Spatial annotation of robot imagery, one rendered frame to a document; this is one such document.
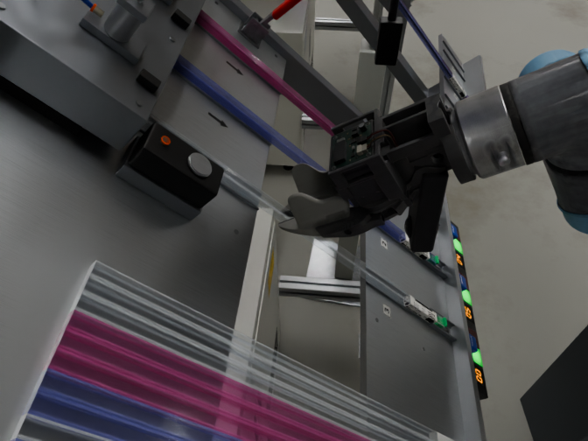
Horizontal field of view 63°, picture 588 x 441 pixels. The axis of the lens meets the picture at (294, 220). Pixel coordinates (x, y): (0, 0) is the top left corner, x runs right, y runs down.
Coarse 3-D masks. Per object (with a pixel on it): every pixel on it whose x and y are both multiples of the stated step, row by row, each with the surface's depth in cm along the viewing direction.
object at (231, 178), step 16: (144, 128) 46; (192, 144) 48; (224, 176) 50; (240, 176) 51; (240, 192) 51; (256, 192) 52; (272, 208) 53; (320, 240) 56; (336, 256) 58; (352, 256) 59; (368, 272) 60; (384, 288) 62; (400, 288) 64
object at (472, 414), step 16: (448, 224) 83; (448, 240) 80; (448, 256) 79; (448, 272) 77; (448, 288) 75; (448, 304) 74; (464, 320) 70; (464, 336) 69; (464, 352) 67; (464, 368) 66; (464, 384) 65; (464, 400) 64; (464, 416) 62; (480, 416) 61; (480, 432) 60
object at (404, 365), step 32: (384, 256) 67; (416, 256) 73; (416, 288) 69; (384, 320) 60; (416, 320) 65; (448, 320) 70; (384, 352) 57; (416, 352) 62; (448, 352) 68; (384, 384) 54; (416, 384) 59; (448, 384) 64; (416, 416) 56; (448, 416) 60
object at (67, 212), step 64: (192, 64) 56; (0, 128) 36; (192, 128) 51; (0, 192) 34; (64, 192) 37; (128, 192) 42; (0, 256) 32; (64, 256) 35; (128, 256) 39; (192, 256) 43; (0, 320) 30; (64, 320) 33; (0, 384) 29
